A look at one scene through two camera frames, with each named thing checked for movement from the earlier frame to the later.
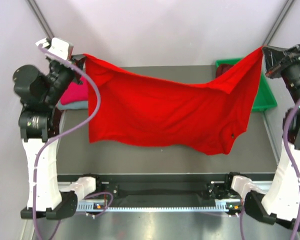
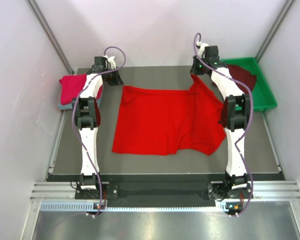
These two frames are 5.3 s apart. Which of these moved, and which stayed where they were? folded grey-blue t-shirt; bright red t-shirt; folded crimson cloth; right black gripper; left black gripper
Moved: left black gripper; bright red t-shirt; right black gripper
Stayed: folded grey-blue t-shirt; folded crimson cloth
